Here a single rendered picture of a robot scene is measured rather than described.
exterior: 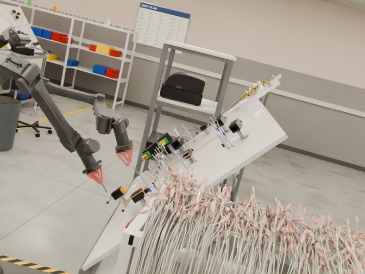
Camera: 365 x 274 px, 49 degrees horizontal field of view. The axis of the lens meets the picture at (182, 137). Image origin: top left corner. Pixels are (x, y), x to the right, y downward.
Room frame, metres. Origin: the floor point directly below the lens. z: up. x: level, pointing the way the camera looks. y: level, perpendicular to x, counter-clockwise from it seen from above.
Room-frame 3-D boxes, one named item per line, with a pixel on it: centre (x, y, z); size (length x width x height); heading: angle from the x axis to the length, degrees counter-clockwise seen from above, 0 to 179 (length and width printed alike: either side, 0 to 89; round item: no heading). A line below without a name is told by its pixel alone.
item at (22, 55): (6.95, 3.03, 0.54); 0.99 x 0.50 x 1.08; 174
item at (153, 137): (2.97, 0.09, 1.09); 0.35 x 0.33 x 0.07; 179
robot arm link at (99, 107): (1.95, 0.42, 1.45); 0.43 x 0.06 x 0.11; 18
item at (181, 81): (2.93, 0.08, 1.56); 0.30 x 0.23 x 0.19; 91
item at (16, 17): (7.98, 3.68, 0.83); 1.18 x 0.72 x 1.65; 173
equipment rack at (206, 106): (3.03, 0.03, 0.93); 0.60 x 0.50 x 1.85; 179
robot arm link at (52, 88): (2.17, 0.68, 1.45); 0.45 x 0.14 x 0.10; 89
